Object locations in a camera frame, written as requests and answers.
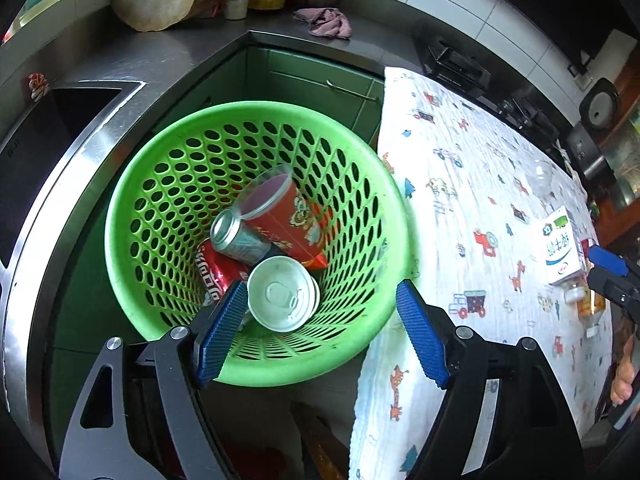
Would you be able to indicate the silver drink can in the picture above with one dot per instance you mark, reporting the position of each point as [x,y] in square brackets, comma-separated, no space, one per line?
[240,242]

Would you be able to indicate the black gas stove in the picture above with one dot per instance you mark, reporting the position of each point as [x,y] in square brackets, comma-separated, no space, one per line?
[455,62]

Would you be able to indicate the red plastic cup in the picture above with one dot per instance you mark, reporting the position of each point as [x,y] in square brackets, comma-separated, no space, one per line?
[290,220]

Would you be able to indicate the silver tin can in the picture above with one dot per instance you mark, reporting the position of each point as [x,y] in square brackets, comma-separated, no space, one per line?
[280,295]

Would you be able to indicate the small white jar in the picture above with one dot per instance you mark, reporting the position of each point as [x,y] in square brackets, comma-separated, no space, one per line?
[235,7]

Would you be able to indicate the green plastic basket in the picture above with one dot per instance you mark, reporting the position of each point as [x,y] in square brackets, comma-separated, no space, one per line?
[165,160]

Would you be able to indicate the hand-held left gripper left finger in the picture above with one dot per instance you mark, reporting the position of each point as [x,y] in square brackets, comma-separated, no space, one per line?
[222,330]

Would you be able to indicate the steel sink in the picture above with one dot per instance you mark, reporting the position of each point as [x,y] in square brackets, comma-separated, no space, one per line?
[40,150]

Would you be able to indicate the printed white tablecloth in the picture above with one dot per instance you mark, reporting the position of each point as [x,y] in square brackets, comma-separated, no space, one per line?
[475,210]

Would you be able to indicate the black rice cooker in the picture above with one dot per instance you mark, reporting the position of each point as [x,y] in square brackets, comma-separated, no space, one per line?
[585,150]

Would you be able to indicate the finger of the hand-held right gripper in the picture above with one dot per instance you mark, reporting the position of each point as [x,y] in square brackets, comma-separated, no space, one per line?
[607,259]
[612,290]

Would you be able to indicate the orange label plastic bottle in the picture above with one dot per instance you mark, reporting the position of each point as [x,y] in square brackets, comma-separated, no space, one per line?
[582,305]

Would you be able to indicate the black wall socket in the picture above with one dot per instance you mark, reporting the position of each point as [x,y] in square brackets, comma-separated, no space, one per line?
[580,71]

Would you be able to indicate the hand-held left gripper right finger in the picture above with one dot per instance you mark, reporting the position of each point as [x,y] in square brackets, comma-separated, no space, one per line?
[422,335]

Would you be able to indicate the pink rag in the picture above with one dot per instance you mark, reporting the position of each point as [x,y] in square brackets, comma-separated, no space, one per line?
[325,22]

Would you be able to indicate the green base cabinet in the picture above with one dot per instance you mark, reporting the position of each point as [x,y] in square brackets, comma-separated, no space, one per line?
[310,90]

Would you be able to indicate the person's right hand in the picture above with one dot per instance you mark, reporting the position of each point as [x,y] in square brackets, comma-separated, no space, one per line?
[622,380]

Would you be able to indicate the white milk carton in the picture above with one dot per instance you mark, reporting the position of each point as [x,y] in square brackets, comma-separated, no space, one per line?
[560,250]

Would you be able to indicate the small red white figurine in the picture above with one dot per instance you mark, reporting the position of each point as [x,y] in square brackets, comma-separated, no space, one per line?
[37,86]

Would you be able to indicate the red soda can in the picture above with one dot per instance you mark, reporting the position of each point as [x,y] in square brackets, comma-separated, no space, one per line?
[215,275]

